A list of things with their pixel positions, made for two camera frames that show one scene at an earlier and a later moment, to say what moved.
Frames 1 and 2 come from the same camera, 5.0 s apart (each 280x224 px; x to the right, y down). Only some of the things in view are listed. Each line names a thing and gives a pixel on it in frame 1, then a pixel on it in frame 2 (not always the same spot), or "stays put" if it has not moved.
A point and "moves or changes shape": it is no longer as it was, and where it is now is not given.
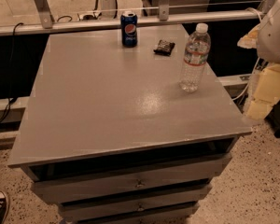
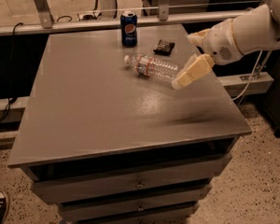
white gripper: (274, 40) -> (221, 43)
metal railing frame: (48, 23) stays put
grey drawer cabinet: (108, 134) stays put
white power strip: (89, 16) stays put
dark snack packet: (164, 48) stays put
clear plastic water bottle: (196, 53) moves or changes shape
